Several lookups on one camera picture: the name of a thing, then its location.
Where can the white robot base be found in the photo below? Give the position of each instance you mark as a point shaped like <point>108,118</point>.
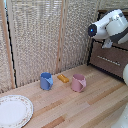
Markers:
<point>121,118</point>

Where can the brown drawer front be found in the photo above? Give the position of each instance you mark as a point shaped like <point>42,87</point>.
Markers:
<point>116,46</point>

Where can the yellow rectangular block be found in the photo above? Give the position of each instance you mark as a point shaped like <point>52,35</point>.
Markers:
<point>63,78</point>

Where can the wooden drawer cabinet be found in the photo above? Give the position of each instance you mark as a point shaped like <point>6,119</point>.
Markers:
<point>110,68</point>

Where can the wooden screen post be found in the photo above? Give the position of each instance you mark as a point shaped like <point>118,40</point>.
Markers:
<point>7,43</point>
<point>60,40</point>

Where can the dark brown drawer cabinet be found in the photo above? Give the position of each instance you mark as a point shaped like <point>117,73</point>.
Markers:
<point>91,56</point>

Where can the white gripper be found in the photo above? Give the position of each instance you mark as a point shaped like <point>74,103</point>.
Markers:
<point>107,43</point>

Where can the blue mug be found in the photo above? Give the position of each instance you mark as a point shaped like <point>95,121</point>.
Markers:
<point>46,81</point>

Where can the white patterned plate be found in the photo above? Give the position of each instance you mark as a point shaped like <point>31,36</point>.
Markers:
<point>13,111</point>

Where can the pink mug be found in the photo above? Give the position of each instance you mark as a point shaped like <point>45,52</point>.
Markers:
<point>78,83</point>

